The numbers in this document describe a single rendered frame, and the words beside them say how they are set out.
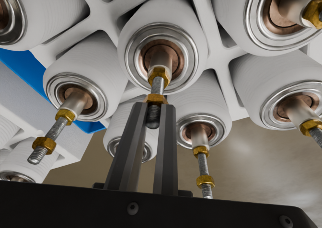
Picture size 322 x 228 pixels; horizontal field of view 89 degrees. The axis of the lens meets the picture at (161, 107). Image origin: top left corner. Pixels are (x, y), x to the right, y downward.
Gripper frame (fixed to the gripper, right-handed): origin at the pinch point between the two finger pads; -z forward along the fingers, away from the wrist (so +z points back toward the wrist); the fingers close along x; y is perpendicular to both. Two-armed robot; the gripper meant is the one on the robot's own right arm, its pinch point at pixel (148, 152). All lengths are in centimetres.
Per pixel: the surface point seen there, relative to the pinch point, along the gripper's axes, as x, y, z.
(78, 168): 40, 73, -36
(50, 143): 9.5, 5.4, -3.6
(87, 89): 8.5, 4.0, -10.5
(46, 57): 18.0, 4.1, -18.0
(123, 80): 5.5, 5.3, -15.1
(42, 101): 29.2, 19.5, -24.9
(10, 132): 32.6, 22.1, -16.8
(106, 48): 8.0, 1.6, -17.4
